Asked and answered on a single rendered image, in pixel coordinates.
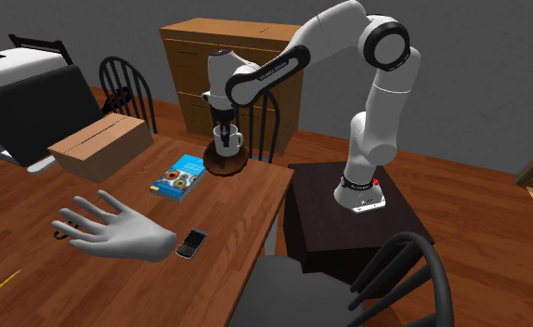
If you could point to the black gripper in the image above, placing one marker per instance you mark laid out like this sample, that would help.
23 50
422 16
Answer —
224 116

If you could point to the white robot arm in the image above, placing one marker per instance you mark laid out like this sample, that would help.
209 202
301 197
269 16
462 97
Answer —
384 113

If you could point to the white mug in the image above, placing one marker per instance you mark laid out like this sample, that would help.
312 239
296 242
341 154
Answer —
235 142

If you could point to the round brown wooden plate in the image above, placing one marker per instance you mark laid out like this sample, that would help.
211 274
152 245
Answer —
223 165

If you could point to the black spindle-back chair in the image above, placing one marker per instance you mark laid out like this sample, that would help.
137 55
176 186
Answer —
273 117
145 97

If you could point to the wooden chest of drawers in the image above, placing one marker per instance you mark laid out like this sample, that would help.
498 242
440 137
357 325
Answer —
194 54

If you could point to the blue book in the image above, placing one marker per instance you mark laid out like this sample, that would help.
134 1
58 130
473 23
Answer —
178 177

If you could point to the brown cardboard box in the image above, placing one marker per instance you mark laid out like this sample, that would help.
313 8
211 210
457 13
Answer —
99 147

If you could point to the black keypad phone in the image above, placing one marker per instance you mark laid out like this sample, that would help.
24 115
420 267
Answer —
192 243

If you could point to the grey hand figure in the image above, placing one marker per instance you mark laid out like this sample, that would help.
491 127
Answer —
130 235

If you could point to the dark robot stand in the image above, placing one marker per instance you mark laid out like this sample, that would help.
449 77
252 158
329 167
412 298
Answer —
330 226

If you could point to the black laptop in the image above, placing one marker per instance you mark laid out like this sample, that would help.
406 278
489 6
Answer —
35 113

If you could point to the black chair with grey seat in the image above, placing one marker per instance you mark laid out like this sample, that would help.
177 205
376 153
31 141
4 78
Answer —
289 294

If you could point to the small black loop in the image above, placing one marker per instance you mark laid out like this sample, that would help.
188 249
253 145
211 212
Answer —
59 235

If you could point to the brown wooden table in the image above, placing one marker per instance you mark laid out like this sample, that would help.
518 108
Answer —
112 290

